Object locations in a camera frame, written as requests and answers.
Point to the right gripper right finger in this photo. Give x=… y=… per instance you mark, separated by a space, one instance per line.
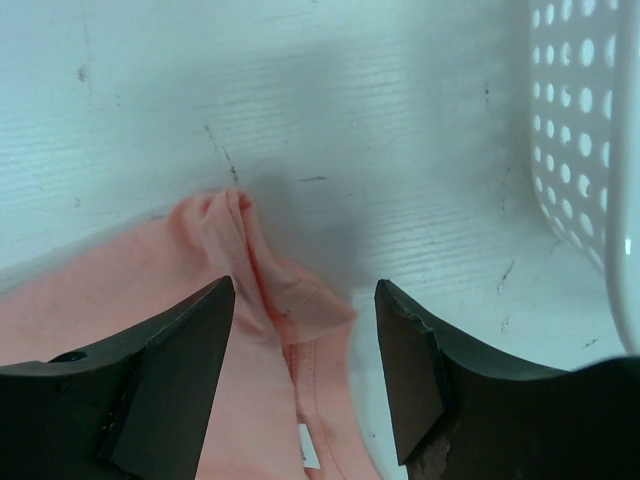
x=462 y=409

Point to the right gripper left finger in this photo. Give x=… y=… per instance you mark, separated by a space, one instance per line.
x=135 y=405

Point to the white perforated plastic basket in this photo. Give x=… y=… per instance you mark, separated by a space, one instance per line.
x=584 y=82

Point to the salmon pink t shirt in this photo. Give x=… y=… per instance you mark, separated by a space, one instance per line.
x=283 y=407

